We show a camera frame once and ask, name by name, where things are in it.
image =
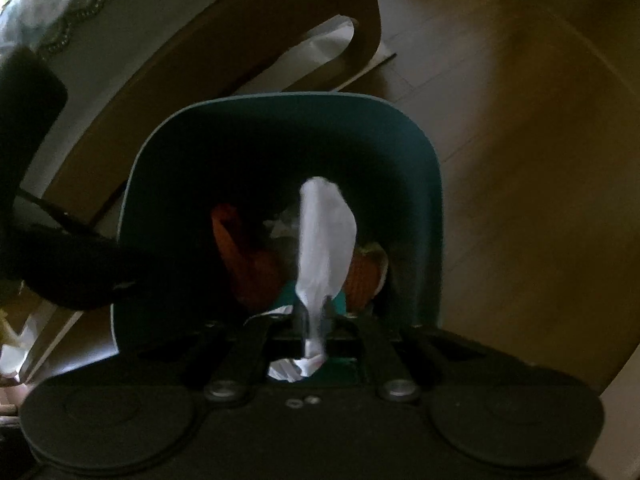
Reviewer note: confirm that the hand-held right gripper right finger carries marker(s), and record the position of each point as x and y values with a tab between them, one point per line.
328	315

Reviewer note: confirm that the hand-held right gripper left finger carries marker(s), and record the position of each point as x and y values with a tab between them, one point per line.
301	317

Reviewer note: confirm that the white tissue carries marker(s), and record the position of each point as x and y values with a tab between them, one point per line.
325	240

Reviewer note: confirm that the teal trash bin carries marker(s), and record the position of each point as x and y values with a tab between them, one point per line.
250	135

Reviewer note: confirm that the orange yellow packet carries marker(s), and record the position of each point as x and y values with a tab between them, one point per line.
365	270

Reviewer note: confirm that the orange wrapper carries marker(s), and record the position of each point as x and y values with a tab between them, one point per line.
245	260

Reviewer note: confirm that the crumpled white paper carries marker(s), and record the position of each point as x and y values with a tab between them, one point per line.
282	225

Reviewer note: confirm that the lace-edged cloth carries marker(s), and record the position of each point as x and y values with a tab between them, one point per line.
30	0

